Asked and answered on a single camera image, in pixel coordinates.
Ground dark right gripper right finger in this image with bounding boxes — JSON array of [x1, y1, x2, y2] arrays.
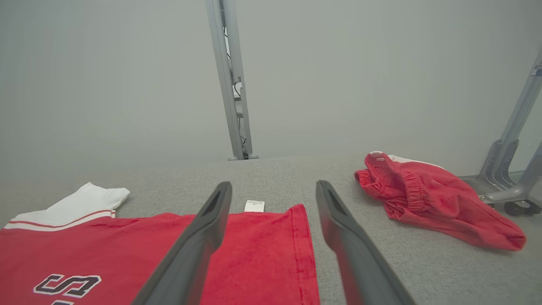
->
[[315, 180, 418, 305]]

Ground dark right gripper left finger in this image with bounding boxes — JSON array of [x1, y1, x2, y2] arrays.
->
[[131, 181, 232, 305]]

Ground red shirt with white sleeve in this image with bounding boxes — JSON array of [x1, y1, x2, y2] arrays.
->
[[0, 182, 320, 305]]

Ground red shorts with white panel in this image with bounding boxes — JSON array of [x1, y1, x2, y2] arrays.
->
[[355, 151, 527, 251]]

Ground black caster wheel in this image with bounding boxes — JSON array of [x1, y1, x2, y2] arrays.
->
[[504, 200, 541, 216]]

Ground grey wheeled partition base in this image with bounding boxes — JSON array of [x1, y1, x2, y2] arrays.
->
[[459, 51, 542, 206]]

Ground grey metal partition post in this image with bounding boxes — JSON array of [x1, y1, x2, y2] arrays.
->
[[206, 0, 245, 161], [221, 0, 259, 160]]

